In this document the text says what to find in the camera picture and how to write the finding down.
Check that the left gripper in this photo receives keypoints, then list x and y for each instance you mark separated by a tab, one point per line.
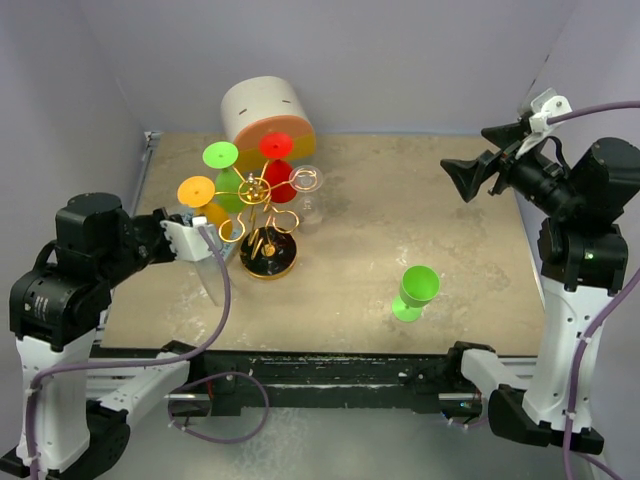
154	219

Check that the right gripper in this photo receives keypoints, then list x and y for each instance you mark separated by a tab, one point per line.
471	174

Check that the orange wine glass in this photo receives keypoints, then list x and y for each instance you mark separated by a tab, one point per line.
197	192

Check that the green wine glass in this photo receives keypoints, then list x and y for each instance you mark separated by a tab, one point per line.
221	156
418	287

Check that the gold wine glass rack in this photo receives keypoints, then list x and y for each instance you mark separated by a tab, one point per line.
263	230

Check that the red wine glass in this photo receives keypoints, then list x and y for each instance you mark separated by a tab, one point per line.
275	147

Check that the clear plastic wine glass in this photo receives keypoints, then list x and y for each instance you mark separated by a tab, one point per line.
309	195

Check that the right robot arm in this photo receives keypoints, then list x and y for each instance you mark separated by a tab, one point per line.
583	257

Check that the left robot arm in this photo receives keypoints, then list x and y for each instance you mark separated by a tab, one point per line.
55	311

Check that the children's paperback book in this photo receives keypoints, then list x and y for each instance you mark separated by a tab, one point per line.
227	250

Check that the round mini drawer chest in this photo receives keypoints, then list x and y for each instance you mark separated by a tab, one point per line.
258	106

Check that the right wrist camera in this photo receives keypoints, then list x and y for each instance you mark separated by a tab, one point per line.
537	111

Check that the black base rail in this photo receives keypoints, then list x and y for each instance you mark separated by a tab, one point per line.
223	382

